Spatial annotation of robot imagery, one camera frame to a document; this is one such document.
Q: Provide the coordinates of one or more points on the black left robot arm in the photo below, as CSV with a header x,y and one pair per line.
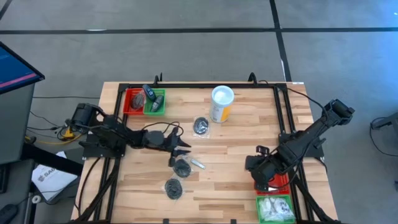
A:
x,y
118,135

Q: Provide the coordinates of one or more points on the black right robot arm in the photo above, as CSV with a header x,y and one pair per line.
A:
x,y
311,137

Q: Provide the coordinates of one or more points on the grey cabinet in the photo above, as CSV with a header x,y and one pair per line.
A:
x,y
14,124

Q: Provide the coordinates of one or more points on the black computer mouse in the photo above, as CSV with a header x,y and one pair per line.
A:
x,y
7,213

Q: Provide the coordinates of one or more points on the white canister with yellow label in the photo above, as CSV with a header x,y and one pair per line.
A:
x,y
221,104

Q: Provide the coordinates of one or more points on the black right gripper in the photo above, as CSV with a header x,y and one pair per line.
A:
x,y
264,172

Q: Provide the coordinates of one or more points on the green plastic basket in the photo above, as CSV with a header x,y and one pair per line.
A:
x,y
257,214
160,91

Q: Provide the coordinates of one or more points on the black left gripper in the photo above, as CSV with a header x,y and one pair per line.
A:
x,y
171,144

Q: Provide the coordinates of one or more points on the small dark travel bottle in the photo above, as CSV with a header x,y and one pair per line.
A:
x,y
149,92

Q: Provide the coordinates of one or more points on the small grey travel bottle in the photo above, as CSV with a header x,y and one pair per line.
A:
x,y
157,103

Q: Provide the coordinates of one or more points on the white cotton balls bag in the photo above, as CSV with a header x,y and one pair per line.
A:
x,y
265,207

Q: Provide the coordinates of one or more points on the white printed booklet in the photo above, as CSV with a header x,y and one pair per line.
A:
x,y
51,180

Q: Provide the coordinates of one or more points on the black desk beam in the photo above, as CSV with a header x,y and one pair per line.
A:
x,y
53,157

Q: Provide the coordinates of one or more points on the white tape roll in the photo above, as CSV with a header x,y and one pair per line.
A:
x,y
36,199

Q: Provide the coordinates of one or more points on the black aluminium rig frame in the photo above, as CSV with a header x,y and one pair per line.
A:
x,y
202,85

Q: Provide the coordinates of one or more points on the red plastic basket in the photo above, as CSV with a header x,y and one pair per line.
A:
x,y
127,93
284,182

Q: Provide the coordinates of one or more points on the small silver sachet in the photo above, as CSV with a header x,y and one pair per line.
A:
x,y
197,163

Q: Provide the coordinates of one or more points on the blue-screen monitor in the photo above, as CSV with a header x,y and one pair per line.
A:
x,y
15,70

